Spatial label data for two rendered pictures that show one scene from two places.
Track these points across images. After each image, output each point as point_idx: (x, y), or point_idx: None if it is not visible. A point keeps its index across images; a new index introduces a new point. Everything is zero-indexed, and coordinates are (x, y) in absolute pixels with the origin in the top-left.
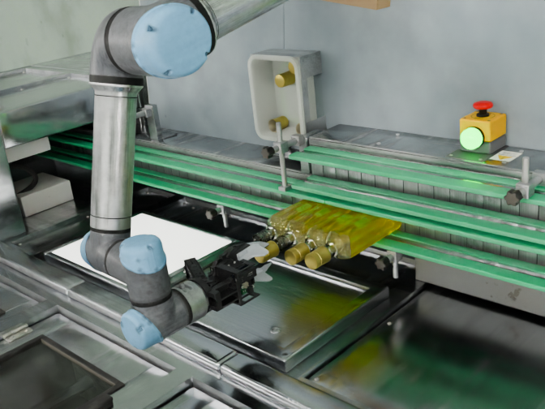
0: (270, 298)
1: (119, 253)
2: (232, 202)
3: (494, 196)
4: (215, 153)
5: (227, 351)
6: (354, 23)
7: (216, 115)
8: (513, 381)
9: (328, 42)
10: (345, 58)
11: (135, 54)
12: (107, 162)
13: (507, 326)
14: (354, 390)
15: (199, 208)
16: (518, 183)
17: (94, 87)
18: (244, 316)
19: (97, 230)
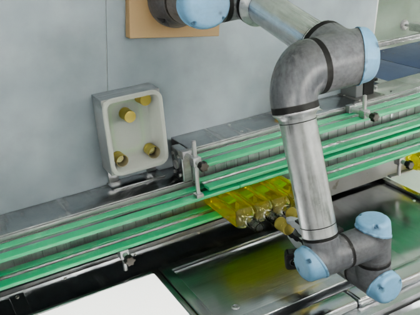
0: (274, 266)
1: (364, 237)
2: (134, 240)
3: (352, 124)
4: (70, 214)
5: (343, 294)
6: (180, 52)
7: (12, 187)
8: (404, 212)
9: (155, 73)
10: (173, 81)
11: (366, 69)
12: (326, 174)
13: (349, 202)
14: (395, 259)
15: (23, 292)
16: (365, 110)
17: (307, 114)
18: (295, 280)
19: (334, 235)
